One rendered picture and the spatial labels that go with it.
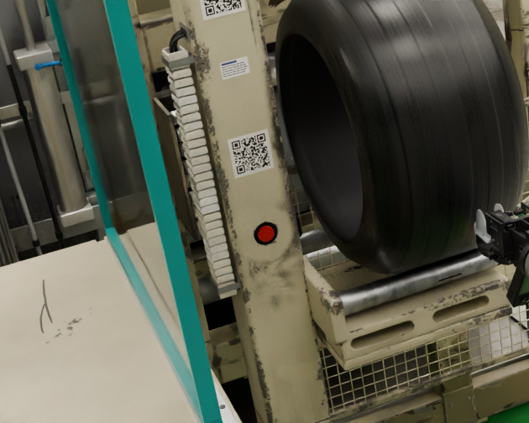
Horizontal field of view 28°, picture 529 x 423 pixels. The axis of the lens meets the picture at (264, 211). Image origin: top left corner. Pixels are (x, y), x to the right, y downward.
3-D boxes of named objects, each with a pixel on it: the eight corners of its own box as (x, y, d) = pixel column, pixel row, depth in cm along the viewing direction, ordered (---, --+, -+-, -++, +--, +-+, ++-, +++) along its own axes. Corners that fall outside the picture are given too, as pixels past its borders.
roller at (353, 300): (328, 310, 200) (337, 323, 196) (327, 291, 198) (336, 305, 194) (491, 257, 208) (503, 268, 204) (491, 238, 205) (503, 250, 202)
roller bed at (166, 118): (195, 241, 233) (167, 115, 221) (178, 217, 246) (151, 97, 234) (278, 216, 237) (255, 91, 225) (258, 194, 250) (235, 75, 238)
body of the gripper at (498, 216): (521, 200, 177) (562, 225, 166) (525, 245, 180) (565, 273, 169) (481, 212, 175) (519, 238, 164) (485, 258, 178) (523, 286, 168)
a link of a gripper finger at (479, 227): (475, 197, 185) (502, 215, 176) (478, 227, 187) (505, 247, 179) (459, 202, 184) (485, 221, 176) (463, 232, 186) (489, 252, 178)
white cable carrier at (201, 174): (220, 299, 196) (167, 54, 177) (212, 288, 201) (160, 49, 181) (242, 292, 197) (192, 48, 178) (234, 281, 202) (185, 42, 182)
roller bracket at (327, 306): (335, 347, 193) (327, 301, 189) (266, 263, 228) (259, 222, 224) (352, 342, 194) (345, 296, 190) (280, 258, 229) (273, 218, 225)
